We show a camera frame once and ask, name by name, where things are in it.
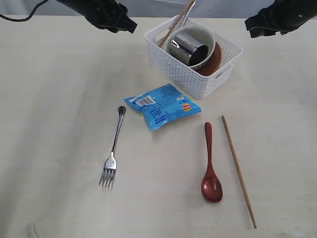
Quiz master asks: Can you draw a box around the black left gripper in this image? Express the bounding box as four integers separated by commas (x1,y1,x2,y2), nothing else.
59,0,137,34

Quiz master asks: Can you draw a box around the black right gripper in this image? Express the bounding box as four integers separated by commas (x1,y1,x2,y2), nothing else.
244,0,317,38

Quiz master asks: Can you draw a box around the grey-green ceramic bowl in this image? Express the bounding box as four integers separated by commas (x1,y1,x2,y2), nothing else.
164,25,216,70

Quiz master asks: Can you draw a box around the silver metal utensil handle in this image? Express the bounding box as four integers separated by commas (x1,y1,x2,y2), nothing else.
178,1,196,29

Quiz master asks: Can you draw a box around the shiny steel cup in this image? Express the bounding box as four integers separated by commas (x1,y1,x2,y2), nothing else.
168,32,209,66

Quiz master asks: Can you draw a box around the blue chips snack bag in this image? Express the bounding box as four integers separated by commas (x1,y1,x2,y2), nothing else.
124,83,202,131

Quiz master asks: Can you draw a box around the brown wooden chopstick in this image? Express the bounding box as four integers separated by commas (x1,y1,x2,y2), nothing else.
221,115,258,229

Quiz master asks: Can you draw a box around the silver metal fork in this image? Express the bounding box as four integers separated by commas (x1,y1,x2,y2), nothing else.
99,106,126,189

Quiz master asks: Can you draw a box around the red-brown wooden spoon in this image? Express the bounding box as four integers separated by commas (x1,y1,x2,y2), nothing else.
201,122,223,203

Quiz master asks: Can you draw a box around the brown wooden plate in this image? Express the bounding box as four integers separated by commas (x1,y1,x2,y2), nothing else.
196,42,222,76

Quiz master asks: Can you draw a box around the white woven plastic basket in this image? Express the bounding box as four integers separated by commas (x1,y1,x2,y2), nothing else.
144,15,243,99

